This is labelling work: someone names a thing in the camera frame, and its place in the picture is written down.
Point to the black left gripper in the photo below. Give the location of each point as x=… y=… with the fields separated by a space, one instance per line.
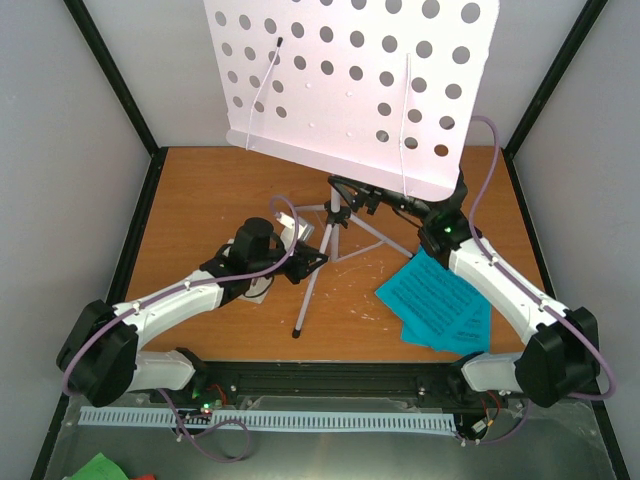
x=304 y=254

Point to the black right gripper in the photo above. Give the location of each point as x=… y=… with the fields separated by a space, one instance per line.
x=361 y=194

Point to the white metronome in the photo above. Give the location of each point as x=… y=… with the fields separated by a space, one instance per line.
x=237 y=262

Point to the white tripod music stand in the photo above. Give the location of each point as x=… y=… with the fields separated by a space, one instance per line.
x=376 y=91

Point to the blue sheet music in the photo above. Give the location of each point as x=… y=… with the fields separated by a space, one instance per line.
x=421 y=281
x=460 y=329

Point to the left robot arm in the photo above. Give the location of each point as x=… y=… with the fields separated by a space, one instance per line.
x=103 y=357

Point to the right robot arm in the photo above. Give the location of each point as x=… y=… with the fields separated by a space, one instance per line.
x=559 y=358

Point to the red paper piece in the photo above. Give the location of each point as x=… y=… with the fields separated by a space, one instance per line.
x=145 y=477

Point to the green paper sheet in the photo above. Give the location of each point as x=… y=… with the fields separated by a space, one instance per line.
x=99 y=468

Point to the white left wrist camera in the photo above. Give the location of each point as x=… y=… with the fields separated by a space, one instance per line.
x=300 y=230

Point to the light blue cable duct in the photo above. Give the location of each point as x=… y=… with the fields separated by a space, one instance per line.
x=274 y=421

